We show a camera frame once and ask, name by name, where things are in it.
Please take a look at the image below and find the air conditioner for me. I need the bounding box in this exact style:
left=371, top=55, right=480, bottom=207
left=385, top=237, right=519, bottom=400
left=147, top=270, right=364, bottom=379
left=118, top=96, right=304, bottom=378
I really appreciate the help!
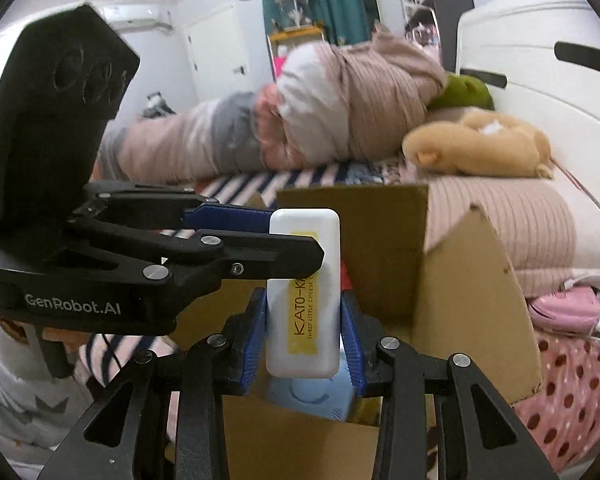
left=99, top=3, right=173, bottom=30

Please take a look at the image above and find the white headboard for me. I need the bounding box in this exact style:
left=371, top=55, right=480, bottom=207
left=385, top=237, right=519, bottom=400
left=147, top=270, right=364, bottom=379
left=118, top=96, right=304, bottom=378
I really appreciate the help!
left=456, top=0, right=600, bottom=203

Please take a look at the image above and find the left forearm star sleeve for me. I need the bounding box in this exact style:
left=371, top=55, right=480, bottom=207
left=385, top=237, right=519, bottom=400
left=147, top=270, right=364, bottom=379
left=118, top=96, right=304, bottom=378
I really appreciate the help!
left=0, top=324, right=93, bottom=479

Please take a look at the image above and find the pink pouch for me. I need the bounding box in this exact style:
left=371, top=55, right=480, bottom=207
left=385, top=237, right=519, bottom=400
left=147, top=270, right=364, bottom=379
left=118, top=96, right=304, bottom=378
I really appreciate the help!
left=528, top=286, right=600, bottom=335

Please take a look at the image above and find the blue plastic box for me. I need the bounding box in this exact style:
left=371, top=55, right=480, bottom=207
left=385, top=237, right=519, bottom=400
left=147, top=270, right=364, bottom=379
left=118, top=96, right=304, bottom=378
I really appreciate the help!
left=264, top=344, right=356, bottom=422

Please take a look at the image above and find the white Kato-Kato box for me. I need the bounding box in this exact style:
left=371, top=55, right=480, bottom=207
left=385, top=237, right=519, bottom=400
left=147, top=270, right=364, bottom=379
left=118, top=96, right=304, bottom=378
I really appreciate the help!
left=265, top=208, right=341, bottom=378

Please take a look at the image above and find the yellow shelf unit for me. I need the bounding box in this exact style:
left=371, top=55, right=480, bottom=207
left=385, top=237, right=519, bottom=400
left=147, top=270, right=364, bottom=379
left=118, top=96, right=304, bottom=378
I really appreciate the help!
left=268, top=26, right=325, bottom=80

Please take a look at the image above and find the tan plush toy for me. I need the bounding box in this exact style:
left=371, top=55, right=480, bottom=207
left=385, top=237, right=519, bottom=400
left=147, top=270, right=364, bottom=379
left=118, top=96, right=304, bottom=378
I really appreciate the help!
left=402, top=108, right=554, bottom=180

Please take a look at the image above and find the left hand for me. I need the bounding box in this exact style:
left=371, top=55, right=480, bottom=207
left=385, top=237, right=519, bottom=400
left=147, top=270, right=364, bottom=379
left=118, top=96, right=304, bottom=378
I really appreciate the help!
left=0, top=317, right=91, bottom=352

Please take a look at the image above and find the bookshelf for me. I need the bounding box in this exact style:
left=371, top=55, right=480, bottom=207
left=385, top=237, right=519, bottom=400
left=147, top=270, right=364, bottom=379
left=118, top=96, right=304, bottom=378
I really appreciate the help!
left=401, top=0, right=475, bottom=70

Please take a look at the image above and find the polka dot sheet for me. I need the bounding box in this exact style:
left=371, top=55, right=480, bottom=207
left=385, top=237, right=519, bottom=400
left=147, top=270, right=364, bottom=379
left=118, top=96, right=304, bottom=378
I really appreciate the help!
left=514, top=330, right=600, bottom=472

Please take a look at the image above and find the white door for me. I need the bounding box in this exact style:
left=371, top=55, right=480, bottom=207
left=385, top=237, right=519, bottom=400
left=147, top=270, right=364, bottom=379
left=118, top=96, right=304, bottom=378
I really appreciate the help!
left=185, top=6, right=252, bottom=101

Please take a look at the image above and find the striped plush blanket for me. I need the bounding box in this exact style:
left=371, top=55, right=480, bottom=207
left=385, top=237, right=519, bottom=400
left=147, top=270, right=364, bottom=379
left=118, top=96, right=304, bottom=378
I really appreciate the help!
left=80, top=158, right=404, bottom=386

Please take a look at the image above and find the rolled pink grey quilt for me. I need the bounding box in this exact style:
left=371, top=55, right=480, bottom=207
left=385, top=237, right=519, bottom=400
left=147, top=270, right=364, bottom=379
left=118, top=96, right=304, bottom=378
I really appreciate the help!
left=95, top=24, right=448, bottom=184

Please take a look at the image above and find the pink ribbed pillow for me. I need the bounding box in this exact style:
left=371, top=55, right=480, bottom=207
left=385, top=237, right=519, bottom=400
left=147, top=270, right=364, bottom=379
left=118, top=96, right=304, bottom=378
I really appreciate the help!
left=399, top=160, right=600, bottom=298

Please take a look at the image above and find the cardboard box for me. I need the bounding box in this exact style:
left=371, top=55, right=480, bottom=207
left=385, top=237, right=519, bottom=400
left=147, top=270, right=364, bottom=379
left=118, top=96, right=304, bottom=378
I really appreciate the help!
left=166, top=182, right=544, bottom=480

